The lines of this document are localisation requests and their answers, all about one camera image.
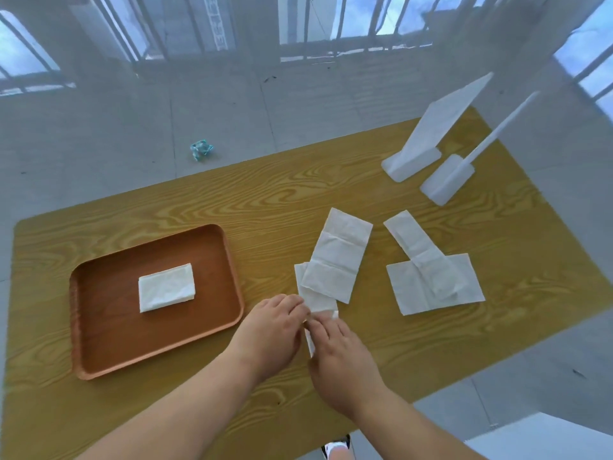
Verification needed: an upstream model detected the white stand with flat panel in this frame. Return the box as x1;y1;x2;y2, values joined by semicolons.
381;72;495;183

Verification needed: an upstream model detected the white square paper napkin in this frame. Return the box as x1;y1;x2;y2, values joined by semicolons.
386;253;486;317

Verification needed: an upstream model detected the person's right forearm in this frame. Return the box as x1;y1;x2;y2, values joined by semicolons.
351;384;490;460

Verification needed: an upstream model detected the white unfolded paper napkin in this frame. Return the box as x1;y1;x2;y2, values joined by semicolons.
301;208;374;304

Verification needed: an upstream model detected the person's left forearm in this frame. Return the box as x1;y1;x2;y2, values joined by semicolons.
76;347;272;460

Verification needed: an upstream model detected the person's right hand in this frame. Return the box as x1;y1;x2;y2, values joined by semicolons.
304;312;390;420

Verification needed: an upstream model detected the person's left hand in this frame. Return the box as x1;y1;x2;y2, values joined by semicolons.
228;294;312;385

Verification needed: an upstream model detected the window with metal bars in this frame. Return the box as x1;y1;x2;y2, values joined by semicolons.
277;0;434;64
0;8;77;97
552;0;613;113

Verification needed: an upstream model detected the white napkin folded long strip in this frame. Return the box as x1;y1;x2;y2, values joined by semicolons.
382;210;469;301

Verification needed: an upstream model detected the person's shoe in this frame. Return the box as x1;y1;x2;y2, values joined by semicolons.
321;434;353;460

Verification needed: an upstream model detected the brown wooden tray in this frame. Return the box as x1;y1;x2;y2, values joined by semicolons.
69;224;245;381

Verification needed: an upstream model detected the white stand with thin rod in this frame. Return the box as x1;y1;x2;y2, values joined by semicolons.
420;91;541;207

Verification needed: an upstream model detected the crumpled teal wrapper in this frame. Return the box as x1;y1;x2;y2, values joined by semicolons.
190;138;215;162

